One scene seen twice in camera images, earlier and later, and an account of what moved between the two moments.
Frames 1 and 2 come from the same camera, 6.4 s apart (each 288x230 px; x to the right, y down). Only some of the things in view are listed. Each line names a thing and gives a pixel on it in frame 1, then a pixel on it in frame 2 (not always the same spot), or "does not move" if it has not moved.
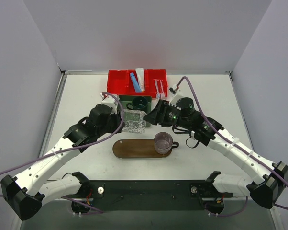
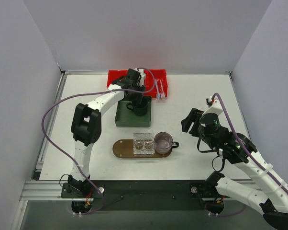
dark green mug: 138,103 does not move
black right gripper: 160,113 to 194,120
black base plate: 150,195 does not move
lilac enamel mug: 163,143 does not move
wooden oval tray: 139,148 does not move
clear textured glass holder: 134,121 to 143,143
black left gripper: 118,120 to 136,97
